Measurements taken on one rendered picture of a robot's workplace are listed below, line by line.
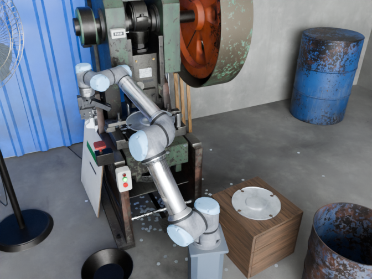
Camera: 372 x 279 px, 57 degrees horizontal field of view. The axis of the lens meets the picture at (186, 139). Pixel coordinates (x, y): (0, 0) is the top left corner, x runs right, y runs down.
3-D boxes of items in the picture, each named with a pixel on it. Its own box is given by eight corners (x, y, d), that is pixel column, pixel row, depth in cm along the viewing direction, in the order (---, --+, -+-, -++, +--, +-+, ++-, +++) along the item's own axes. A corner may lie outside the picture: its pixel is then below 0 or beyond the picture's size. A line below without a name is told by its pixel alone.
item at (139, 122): (164, 107, 221) (164, 106, 221) (182, 126, 199) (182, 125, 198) (120, 115, 211) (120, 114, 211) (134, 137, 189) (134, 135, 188)
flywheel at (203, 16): (220, 92, 231) (275, 30, 165) (192, 98, 224) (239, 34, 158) (187, 1, 246) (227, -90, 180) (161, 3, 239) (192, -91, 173)
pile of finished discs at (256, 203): (291, 208, 202) (291, 207, 202) (253, 227, 189) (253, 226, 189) (258, 182, 223) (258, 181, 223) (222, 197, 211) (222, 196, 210)
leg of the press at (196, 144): (209, 222, 241) (215, 105, 195) (195, 227, 237) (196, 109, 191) (163, 155, 314) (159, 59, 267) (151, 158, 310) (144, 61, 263)
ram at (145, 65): (161, 102, 202) (159, 52, 187) (137, 106, 197) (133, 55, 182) (151, 91, 216) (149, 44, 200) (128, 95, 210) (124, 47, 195)
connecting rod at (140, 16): (156, 66, 193) (153, 1, 175) (135, 69, 188) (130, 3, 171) (144, 56, 209) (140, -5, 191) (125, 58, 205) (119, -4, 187)
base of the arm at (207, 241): (224, 248, 164) (225, 233, 159) (192, 252, 162) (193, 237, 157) (217, 225, 177) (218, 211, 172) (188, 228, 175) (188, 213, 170)
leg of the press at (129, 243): (136, 246, 223) (123, 124, 176) (118, 252, 219) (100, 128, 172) (104, 170, 295) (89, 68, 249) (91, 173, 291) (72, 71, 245)
